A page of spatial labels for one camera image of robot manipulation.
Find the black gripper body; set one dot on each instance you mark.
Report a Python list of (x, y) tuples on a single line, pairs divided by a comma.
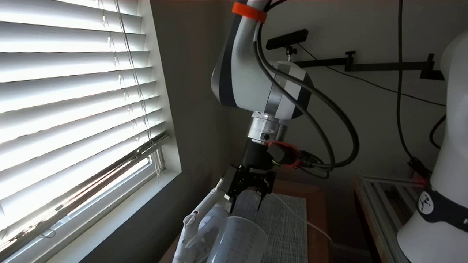
[(256, 161)]

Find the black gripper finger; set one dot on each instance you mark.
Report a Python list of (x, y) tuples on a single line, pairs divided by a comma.
[(236, 187), (263, 190)]

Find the clear plastic measuring cup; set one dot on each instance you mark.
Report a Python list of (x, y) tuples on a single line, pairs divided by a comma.
[(239, 243)]

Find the blue grey woven mat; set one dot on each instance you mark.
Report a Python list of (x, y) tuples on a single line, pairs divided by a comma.
[(287, 238)]

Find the wooden side table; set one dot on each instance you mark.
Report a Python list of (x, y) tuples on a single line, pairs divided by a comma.
[(316, 213)]

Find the white window blinds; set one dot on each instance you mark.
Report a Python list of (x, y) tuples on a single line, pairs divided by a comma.
[(73, 96)]

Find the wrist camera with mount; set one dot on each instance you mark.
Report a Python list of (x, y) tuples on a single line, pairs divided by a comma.
[(278, 153)]

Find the white window frame sill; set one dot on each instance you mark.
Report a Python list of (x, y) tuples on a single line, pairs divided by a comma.
[(122, 209)]

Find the black bar camera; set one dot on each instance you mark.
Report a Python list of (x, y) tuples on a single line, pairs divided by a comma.
[(293, 37)]

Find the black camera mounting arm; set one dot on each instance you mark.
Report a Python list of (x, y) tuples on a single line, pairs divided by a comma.
[(380, 66)]

